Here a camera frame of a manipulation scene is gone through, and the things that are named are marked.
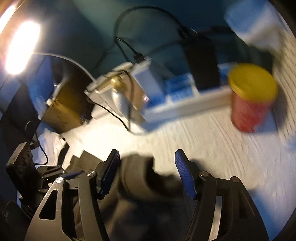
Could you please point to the white power strip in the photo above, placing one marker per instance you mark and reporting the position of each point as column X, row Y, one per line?
column 183, row 98

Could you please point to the cream ceramic mug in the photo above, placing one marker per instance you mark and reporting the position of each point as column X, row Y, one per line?
column 119, row 91

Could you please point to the red can yellow lid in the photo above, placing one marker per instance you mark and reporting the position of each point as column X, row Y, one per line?
column 254, row 90

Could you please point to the black power adapter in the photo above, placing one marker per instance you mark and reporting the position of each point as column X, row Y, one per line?
column 201, row 57

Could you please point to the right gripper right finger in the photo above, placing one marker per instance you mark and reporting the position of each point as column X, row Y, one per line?
column 239, row 216

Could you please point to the white desk lamp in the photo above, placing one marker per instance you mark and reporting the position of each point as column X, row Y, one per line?
column 22, row 47

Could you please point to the brown cardboard box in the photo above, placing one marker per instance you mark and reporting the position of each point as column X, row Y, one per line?
column 69, row 106

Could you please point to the white charger block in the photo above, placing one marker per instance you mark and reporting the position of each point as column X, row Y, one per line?
column 151, row 82

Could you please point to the white garment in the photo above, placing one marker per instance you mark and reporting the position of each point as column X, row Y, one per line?
column 52, row 144

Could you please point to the white cloth in basket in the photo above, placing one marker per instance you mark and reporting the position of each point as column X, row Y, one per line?
column 256, row 23

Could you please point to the dark olive t-shirt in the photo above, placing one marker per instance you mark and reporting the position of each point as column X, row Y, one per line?
column 145, row 205

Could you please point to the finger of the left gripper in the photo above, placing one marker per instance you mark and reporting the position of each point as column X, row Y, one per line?
column 69, row 176

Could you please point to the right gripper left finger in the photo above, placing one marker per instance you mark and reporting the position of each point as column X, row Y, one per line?
column 70, row 210

